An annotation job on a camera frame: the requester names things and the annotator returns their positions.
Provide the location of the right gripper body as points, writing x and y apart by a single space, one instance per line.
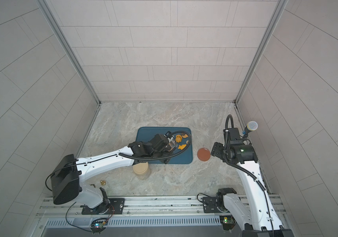
222 151

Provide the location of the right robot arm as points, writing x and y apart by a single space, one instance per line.
260 220

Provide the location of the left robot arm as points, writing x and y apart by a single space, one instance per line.
68 180

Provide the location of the aluminium rail frame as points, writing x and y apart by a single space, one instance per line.
152 216

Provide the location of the right circuit board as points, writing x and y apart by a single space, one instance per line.
228 222

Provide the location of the circuit board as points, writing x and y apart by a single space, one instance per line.
228 222
98 225

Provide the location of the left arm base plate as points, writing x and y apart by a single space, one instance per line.
114 206

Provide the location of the left circuit board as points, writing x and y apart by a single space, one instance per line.
98 225

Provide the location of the blue tray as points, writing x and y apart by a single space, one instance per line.
145 134

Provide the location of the clear cookie jar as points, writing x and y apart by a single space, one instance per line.
172 145

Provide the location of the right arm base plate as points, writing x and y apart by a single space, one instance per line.
210 205

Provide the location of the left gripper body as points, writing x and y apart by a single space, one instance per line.
162 153

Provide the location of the beige lid jar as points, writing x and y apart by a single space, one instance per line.
142 170

